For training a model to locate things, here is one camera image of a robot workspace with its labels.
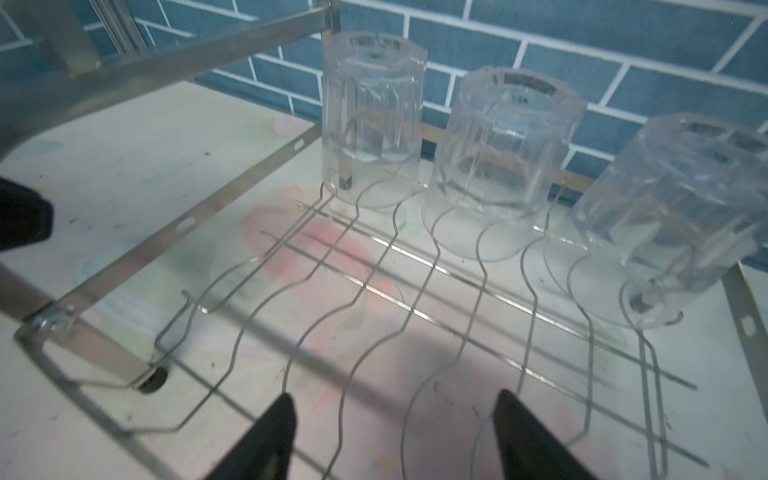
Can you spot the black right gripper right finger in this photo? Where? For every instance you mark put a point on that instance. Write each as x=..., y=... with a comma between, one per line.
x=526, y=447

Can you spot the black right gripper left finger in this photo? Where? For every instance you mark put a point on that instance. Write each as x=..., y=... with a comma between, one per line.
x=265, y=450

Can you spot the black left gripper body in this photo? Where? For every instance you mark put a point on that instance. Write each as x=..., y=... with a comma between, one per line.
x=26, y=217

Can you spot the clear glass cup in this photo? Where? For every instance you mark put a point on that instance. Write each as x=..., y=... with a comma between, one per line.
x=508, y=130
x=683, y=202
x=372, y=117

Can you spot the silver metal dish rack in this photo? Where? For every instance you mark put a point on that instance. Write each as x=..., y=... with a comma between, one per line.
x=350, y=315

